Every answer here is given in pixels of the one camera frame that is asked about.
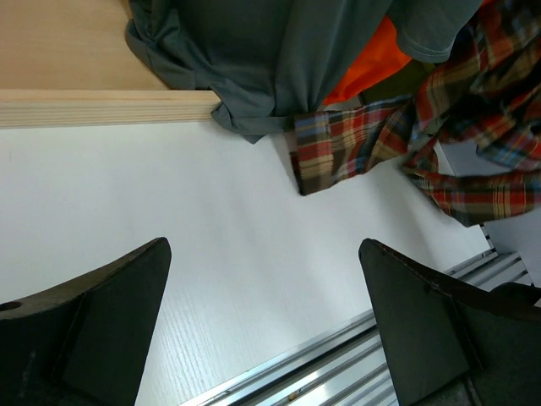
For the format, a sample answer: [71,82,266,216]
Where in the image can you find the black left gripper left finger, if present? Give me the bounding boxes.
[1,238,172,405]

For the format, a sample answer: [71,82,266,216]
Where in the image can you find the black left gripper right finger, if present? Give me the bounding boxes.
[358,239,540,405]

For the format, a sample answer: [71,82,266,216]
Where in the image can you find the red brown plaid shirt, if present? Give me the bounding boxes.
[291,1,540,227]

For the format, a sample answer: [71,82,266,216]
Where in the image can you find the wooden clothes rack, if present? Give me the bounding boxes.
[1,1,219,129]

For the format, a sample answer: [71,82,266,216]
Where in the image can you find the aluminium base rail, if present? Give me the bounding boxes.
[177,247,533,406]

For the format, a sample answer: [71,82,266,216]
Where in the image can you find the orange t-shirt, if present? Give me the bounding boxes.
[324,16,412,106]

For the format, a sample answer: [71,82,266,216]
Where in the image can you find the dark grey shirt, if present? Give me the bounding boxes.
[125,1,480,143]

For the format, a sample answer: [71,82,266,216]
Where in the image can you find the green laundry basket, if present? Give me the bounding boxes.
[358,60,437,104]

